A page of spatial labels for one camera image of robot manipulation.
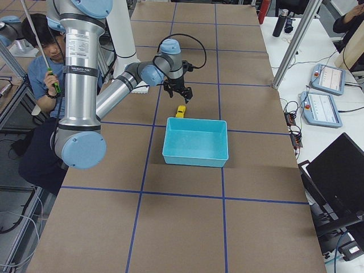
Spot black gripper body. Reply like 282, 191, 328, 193
167, 76, 185, 92

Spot yellow beetle toy car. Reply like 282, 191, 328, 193
175, 105, 187, 118

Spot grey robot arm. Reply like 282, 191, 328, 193
47, 1, 192, 169

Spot light blue plastic bin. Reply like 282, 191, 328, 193
162, 117, 229, 168

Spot red cylinder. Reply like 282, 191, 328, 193
258, 0, 271, 24

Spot black water bottle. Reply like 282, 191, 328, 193
272, 9, 288, 38

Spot near teach pendant tablet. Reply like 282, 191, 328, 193
299, 92, 342, 128

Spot teach pendant tablet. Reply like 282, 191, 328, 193
299, 92, 342, 128
311, 64, 346, 96

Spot seated person in blue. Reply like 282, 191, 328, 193
18, 14, 67, 195

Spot far teach pendant tablet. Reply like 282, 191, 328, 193
311, 64, 346, 96

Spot black laptop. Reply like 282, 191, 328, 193
299, 133, 363, 234

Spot person in black top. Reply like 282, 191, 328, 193
333, 1, 363, 52

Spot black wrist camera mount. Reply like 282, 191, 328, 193
182, 60, 194, 74

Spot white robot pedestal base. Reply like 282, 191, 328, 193
106, 0, 139, 79

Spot aluminium frame post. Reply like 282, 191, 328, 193
272, 0, 322, 89

